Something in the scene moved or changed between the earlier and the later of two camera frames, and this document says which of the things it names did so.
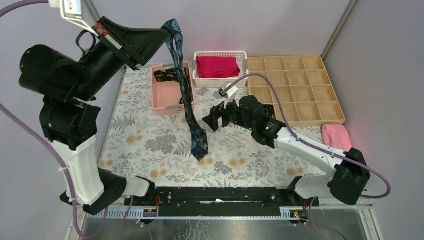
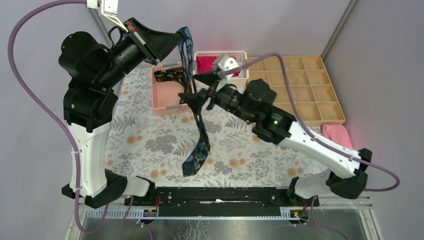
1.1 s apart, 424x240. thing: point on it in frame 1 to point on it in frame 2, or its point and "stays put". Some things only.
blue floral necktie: (198, 139) to (202, 146)
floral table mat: (142, 144) stays put
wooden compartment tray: (305, 86) stays put
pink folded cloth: (336, 135) stays put
